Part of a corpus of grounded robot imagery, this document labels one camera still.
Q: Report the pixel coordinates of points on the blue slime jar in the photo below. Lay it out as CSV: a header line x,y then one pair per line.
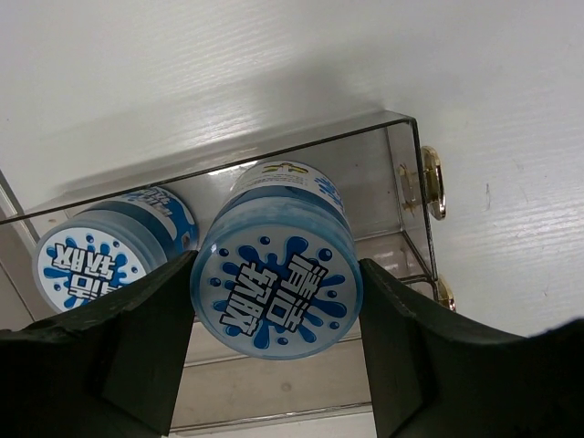
x,y
110,245
277,276

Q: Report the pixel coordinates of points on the clear three-compartment organizer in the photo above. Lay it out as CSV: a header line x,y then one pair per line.
x,y
391,187

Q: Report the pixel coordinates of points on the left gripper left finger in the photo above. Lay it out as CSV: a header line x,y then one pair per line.
x,y
111,368

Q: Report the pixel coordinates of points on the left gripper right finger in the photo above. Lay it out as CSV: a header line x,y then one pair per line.
x,y
435,373

